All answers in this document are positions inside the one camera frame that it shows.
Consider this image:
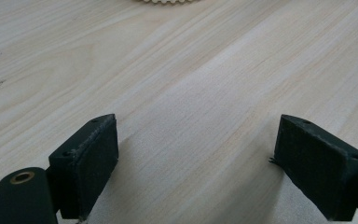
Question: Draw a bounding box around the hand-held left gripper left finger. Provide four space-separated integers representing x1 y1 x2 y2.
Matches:
48 113 119 220

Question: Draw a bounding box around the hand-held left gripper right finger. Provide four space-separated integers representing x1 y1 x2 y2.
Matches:
269 114 358 222

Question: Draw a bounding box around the cream ridged round object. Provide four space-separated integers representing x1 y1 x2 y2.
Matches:
133 0 203 6

